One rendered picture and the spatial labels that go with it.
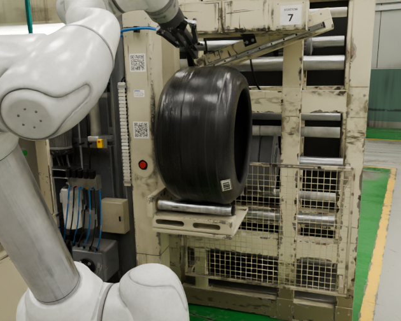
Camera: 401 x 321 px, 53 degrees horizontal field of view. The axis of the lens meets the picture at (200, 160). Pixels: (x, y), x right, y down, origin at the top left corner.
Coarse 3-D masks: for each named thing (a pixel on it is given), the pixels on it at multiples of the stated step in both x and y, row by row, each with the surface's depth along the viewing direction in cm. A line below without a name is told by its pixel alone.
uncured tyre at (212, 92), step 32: (160, 96) 160; (192, 96) 152; (224, 96) 151; (160, 128) 153; (192, 128) 149; (224, 128) 148; (160, 160) 156; (192, 160) 151; (224, 160) 150; (192, 192) 162; (224, 192) 159
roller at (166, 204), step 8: (160, 200) 176; (168, 200) 175; (160, 208) 175; (168, 208) 174; (176, 208) 172; (184, 208) 171; (192, 208) 170; (200, 208) 169; (208, 208) 168; (216, 208) 167; (224, 208) 166; (232, 208) 165
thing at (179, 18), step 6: (180, 12) 109; (174, 18) 108; (180, 18) 110; (186, 18) 113; (162, 24) 109; (168, 24) 109; (174, 24) 110; (180, 24) 113; (186, 24) 113; (174, 30) 116
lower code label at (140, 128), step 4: (136, 124) 178; (140, 124) 177; (144, 124) 177; (136, 128) 178; (140, 128) 178; (144, 128) 177; (148, 128) 176; (136, 132) 179; (140, 132) 178; (144, 132) 177; (148, 132) 177; (136, 136) 179; (140, 136) 179; (144, 136) 178; (148, 136) 177
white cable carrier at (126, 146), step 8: (120, 88) 177; (120, 104) 179; (120, 112) 180; (120, 120) 181; (128, 128) 184; (128, 136) 182; (128, 144) 183; (128, 152) 183; (128, 160) 184; (128, 168) 185; (128, 176) 186; (128, 184) 187
